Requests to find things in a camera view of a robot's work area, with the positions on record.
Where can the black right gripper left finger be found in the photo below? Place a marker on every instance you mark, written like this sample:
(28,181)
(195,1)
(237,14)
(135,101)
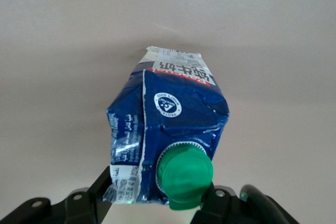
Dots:
(89,195)

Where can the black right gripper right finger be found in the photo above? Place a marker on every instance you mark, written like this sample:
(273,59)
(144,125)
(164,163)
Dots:
(218,203)

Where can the blue milk carton green cap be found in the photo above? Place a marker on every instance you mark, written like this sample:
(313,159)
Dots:
(173,129)

